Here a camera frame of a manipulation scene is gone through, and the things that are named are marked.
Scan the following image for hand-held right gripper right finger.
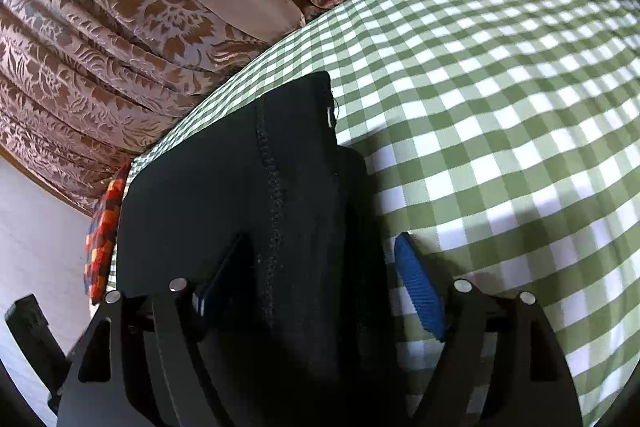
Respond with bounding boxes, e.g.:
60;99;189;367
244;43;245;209
394;233;583;427

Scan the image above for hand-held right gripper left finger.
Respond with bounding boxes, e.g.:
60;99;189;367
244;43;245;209
57;234;251;427

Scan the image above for black pants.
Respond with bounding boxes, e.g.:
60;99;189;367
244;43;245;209
115;71;401;427

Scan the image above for red orange plaid cloth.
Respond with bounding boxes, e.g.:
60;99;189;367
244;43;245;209
82;159;133;306

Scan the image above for green checked bed sheet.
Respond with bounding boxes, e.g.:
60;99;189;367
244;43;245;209
112;0;640;427

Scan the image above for brown floral curtain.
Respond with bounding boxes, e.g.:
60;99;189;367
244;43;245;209
0;0;631;218

